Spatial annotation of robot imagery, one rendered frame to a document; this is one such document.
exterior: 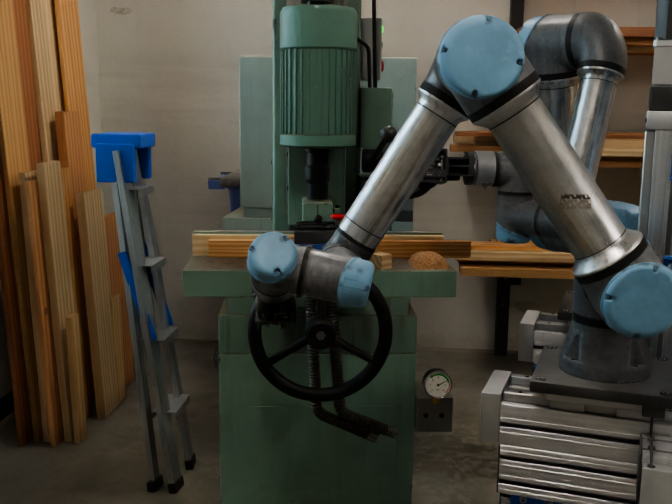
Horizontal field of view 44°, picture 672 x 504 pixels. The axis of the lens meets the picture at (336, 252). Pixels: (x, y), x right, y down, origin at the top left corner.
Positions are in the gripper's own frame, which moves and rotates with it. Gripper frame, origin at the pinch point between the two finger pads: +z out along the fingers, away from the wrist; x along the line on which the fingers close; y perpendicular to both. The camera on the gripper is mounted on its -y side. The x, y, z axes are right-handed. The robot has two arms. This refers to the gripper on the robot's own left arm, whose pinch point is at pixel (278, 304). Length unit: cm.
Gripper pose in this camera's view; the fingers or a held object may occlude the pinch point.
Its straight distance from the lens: 158.7
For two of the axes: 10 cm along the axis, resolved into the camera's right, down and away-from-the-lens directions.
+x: 10.0, -0.1, 0.4
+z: -0.4, 3.4, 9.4
